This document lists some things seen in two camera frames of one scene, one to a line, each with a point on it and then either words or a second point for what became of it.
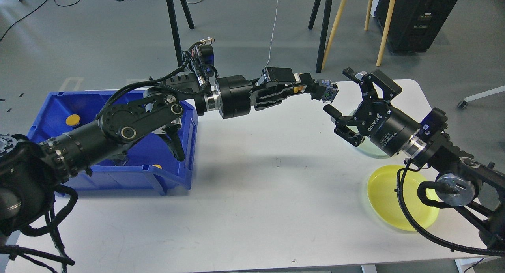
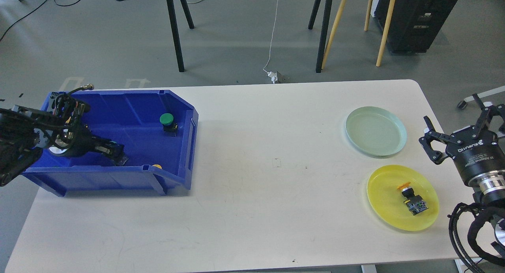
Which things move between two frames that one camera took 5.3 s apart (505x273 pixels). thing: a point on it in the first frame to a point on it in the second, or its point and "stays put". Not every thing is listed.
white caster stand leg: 462,104 stays put
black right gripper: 389,128 to 480,153
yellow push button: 325,90 to 415,202
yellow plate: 382,193 stays put
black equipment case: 417,15 stays put
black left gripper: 234,92 to 82,141
